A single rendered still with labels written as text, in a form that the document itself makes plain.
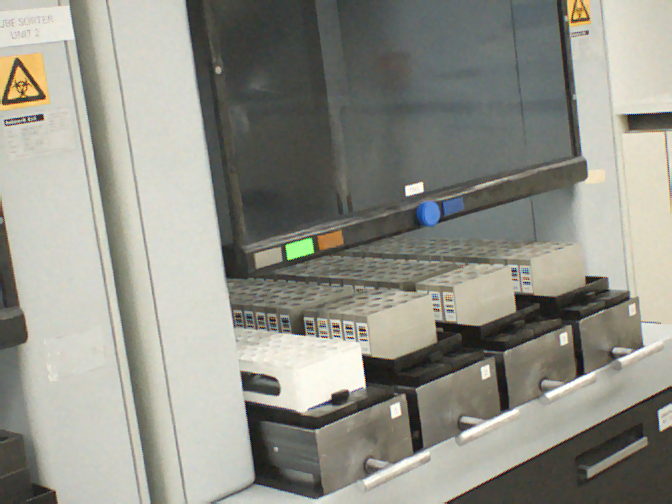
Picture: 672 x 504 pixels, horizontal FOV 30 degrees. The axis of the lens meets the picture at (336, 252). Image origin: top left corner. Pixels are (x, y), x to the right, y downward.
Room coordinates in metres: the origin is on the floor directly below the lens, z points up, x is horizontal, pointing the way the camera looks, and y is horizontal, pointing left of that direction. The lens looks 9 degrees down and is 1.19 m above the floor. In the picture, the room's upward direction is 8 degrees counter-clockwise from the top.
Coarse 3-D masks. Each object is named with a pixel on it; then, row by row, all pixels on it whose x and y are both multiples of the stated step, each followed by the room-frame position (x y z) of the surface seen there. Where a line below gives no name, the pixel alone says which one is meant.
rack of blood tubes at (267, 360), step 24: (240, 336) 1.45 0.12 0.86; (264, 336) 1.44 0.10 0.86; (288, 336) 1.42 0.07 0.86; (240, 360) 1.33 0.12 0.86; (264, 360) 1.32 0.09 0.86; (288, 360) 1.30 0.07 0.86; (312, 360) 1.29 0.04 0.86; (336, 360) 1.31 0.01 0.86; (360, 360) 1.33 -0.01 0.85; (264, 384) 1.43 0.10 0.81; (288, 384) 1.28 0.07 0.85; (312, 384) 1.28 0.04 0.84; (336, 384) 1.30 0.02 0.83; (360, 384) 1.33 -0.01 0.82
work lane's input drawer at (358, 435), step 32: (256, 416) 1.31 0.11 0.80; (288, 416) 1.27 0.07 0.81; (320, 416) 1.24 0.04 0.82; (352, 416) 1.26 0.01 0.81; (384, 416) 1.29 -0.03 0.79; (256, 448) 1.30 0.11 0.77; (288, 448) 1.26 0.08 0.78; (320, 448) 1.23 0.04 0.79; (352, 448) 1.26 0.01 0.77; (384, 448) 1.29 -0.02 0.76; (352, 480) 1.26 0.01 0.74; (384, 480) 1.23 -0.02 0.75
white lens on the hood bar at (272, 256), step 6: (258, 252) 1.28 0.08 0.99; (264, 252) 1.29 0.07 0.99; (270, 252) 1.29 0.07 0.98; (276, 252) 1.30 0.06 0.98; (258, 258) 1.28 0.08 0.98; (264, 258) 1.28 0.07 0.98; (270, 258) 1.29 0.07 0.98; (276, 258) 1.30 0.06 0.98; (258, 264) 1.28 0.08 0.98; (264, 264) 1.28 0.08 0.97; (270, 264) 1.29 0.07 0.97
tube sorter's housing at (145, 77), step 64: (128, 0) 1.24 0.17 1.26; (192, 0) 2.24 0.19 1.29; (128, 64) 1.23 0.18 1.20; (192, 64) 1.28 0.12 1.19; (576, 64) 1.72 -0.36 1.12; (128, 128) 1.22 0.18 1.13; (192, 128) 1.27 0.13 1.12; (128, 192) 1.22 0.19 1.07; (192, 192) 1.27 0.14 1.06; (576, 192) 1.71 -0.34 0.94; (128, 256) 1.22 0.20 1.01; (192, 256) 1.26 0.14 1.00; (128, 320) 1.23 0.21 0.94; (192, 320) 1.25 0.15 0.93; (192, 384) 1.24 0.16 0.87; (640, 384) 1.62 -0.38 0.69; (192, 448) 1.23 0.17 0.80; (448, 448) 1.36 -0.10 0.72; (512, 448) 1.43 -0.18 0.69; (576, 448) 1.51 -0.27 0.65; (640, 448) 1.59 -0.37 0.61
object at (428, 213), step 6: (420, 204) 1.45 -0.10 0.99; (426, 204) 1.44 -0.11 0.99; (432, 204) 1.45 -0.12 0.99; (420, 210) 1.44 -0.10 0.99; (426, 210) 1.44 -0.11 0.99; (432, 210) 1.45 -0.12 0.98; (438, 210) 1.46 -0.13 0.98; (420, 216) 1.44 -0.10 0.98; (426, 216) 1.44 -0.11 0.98; (432, 216) 1.45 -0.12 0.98; (438, 216) 1.45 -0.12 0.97; (420, 222) 1.44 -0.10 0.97; (426, 222) 1.44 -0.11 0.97; (432, 222) 1.45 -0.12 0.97
